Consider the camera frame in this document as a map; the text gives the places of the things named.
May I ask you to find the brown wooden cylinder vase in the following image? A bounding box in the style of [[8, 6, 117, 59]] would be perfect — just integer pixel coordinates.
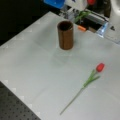
[[57, 21, 73, 50]]

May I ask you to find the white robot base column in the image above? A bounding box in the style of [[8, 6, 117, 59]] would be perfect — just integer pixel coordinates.
[[104, 0, 120, 43]]

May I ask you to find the orange block on rail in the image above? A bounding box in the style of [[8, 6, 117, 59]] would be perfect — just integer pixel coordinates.
[[78, 26, 86, 31]]

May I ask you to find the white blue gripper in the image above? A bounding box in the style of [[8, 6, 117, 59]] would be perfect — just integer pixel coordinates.
[[43, 0, 98, 16]]

